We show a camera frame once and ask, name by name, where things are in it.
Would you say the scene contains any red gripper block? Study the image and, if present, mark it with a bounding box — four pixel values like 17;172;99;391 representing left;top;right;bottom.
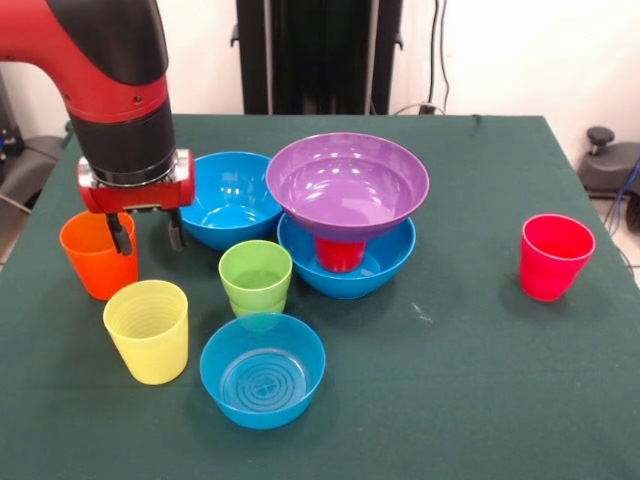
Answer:
77;148;196;256

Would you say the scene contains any orange plastic cup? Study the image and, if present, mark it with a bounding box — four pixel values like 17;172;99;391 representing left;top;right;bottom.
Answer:
58;209;140;302

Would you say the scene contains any red plastic cup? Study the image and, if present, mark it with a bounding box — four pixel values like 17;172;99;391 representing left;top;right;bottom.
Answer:
314;237;366;274

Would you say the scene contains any purple plastic bowl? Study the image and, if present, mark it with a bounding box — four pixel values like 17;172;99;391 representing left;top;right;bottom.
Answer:
265;132;430;244

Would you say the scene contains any small patterned blue bowl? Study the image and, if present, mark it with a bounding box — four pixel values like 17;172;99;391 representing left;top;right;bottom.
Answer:
199;313;327;430

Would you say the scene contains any large blue plastic bowl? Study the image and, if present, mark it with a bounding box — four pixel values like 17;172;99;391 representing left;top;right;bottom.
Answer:
178;151;285;252
277;212;417;301

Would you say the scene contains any pink plastic cup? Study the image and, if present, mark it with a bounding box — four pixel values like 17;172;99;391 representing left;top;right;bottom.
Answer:
518;213;597;303

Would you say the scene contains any yellow plastic cup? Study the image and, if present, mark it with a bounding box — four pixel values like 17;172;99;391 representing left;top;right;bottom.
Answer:
102;279;190;386

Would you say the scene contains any green plastic cup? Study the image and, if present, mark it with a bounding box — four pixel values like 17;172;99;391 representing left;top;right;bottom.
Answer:
218;240;294;304
227;289;289;324

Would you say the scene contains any dark grey machine foot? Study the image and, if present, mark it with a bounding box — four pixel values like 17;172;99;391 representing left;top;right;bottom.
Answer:
579;125;640;199
0;134;66;211

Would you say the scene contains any dark green tablecloth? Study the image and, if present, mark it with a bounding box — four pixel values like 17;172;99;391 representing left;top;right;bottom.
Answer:
0;113;640;480

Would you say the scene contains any black cable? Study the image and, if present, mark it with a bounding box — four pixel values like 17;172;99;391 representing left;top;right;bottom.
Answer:
427;0;451;115

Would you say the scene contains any blue cable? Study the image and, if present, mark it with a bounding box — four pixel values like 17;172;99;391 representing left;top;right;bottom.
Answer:
607;159;640;236

